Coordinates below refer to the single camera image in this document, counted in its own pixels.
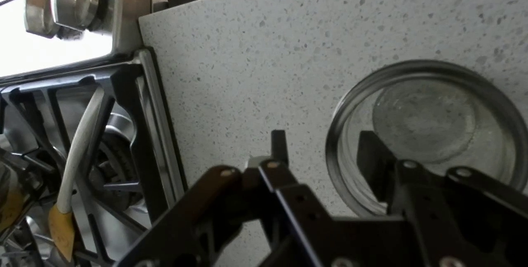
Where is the clear glass jar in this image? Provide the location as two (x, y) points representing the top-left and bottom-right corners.
(325, 59), (528, 219)

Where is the stainless steel stove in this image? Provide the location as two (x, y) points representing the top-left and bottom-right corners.
(0, 0), (189, 267)

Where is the stove burner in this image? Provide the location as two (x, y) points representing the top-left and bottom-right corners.
(87, 112), (144, 215)

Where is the silver stove knob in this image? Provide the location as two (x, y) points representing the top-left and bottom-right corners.
(23, 0), (61, 39)
(51, 0), (108, 32)

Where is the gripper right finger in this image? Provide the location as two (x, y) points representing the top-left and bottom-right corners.
(356, 130), (528, 267)

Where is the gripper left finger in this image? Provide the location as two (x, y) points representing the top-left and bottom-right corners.
(115, 130), (335, 267)

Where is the white handled wooden spatula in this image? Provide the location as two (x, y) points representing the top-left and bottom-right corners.
(48, 87), (106, 262)

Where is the black stove grate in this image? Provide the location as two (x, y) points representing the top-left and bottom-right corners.
(0, 63), (187, 267)

